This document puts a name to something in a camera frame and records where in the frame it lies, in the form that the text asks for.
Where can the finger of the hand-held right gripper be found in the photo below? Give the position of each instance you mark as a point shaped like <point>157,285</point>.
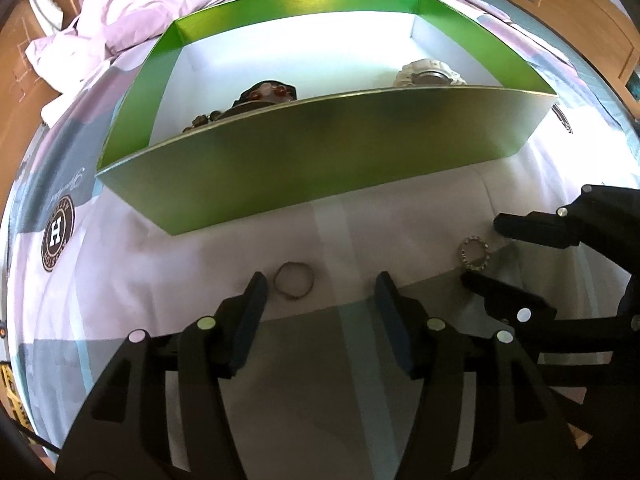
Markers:
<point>505,297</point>
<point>540,230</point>

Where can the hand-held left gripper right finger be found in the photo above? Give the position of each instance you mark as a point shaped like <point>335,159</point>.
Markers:
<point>395,322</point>

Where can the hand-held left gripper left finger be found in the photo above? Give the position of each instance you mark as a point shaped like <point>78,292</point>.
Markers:
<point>246,322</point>

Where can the green cardboard box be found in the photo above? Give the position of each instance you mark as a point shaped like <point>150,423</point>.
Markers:
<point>325,160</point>

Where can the plaid printed bedsheet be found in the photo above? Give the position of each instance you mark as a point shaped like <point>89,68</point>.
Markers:
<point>325,410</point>

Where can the pink quilt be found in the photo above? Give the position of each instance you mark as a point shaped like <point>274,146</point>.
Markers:
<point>140,5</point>

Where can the wooden bed frame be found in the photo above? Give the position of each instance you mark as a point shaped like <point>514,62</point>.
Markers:
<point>565,5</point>

